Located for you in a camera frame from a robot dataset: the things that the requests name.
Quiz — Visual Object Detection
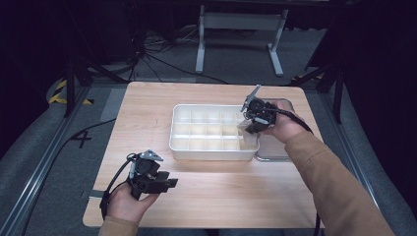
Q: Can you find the black floor cable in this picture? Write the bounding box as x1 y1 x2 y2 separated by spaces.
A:
19 117 118 236

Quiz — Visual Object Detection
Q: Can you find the white metal stand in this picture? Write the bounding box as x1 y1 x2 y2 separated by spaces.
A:
195 4 289 78

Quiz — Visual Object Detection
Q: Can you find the person's left hand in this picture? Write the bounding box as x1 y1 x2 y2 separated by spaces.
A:
106 182 160 224

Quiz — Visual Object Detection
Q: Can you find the clear plastic box lid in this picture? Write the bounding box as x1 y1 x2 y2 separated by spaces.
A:
254 97 295 163

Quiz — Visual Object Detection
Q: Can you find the bundle of black floor cables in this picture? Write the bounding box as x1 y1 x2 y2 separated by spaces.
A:
129 24 230 86

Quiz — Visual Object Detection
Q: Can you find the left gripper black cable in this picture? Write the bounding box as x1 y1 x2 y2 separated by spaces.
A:
99 152 138 220

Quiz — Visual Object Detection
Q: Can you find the white compartment storage box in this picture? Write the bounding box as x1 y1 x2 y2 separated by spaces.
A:
168 103 261 162

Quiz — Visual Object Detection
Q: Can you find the black metal stand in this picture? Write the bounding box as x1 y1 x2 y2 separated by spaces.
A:
288 60 346 125
63 53 130 118

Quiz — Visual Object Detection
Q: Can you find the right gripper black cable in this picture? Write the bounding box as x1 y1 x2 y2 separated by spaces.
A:
273 107 323 236

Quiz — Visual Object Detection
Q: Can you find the person's right hand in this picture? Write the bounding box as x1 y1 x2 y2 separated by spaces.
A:
261 99 309 145

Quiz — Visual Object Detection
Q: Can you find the yellow and black floor tape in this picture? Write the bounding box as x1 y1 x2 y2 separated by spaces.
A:
47 79 95 106

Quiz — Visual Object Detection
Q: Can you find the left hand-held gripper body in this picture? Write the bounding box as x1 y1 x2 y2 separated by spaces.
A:
127 149 165 201

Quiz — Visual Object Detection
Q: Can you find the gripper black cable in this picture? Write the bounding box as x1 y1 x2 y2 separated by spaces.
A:
273 107 323 236
99 152 138 220

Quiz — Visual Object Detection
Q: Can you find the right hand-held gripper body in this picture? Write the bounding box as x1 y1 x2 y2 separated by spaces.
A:
240 84 279 130

